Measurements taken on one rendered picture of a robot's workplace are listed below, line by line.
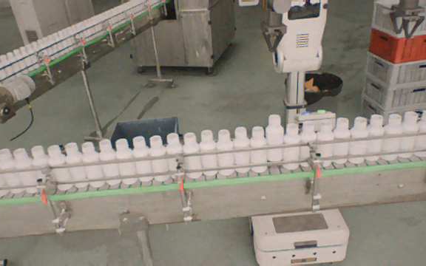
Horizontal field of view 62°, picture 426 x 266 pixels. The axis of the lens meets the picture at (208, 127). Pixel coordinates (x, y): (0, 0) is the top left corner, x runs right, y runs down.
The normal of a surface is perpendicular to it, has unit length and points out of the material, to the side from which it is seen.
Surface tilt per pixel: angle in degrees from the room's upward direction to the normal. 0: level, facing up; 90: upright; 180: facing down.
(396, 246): 0
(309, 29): 90
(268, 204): 90
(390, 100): 90
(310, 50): 90
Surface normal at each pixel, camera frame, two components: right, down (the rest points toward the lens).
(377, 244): -0.08, -0.87
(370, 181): 0.04, 0.49
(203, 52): -0.27, 0.44
